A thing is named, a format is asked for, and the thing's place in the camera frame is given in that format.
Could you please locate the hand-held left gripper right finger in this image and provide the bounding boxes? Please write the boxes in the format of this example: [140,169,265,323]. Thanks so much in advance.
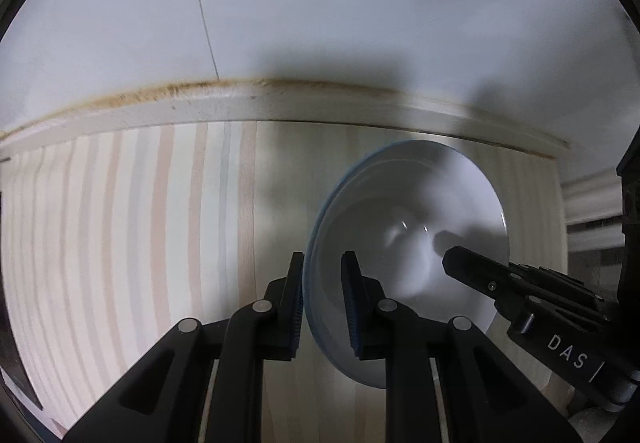
[340,251,572,443]

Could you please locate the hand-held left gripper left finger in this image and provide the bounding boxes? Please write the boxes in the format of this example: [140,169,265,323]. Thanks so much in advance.
[62,251,306,443]

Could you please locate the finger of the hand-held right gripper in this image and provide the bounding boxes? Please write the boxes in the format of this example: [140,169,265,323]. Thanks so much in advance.
[616,138,640,304]
[442,245,531,319]

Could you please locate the white bowl with blue rim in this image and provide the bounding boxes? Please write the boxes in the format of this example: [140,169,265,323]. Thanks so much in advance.
[305,140,511,390]

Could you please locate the striped cat print table mat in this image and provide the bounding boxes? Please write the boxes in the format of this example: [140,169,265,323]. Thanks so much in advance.
[0,120,568,443]

